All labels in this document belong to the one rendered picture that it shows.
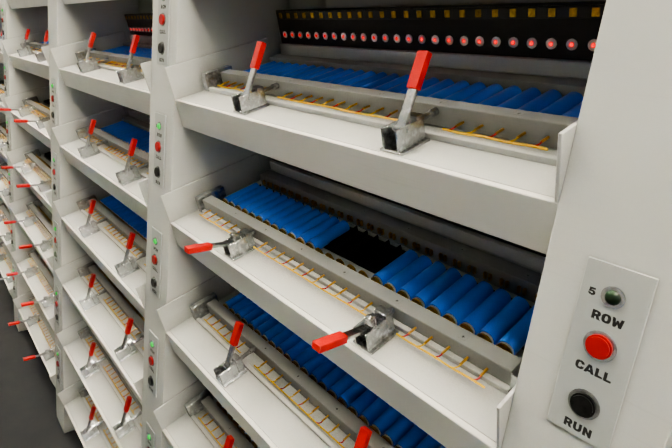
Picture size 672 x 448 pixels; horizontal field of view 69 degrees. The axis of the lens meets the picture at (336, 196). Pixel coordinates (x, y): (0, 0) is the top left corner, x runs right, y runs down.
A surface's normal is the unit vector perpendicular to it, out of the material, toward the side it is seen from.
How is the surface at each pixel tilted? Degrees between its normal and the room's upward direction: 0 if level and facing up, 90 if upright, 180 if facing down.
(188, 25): 90
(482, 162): 21
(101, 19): 90
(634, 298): 90
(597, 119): 90
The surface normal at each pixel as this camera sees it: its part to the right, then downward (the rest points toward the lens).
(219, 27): 0.66, 0.25
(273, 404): -0.15, -0.88
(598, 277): -0.74, 0.07
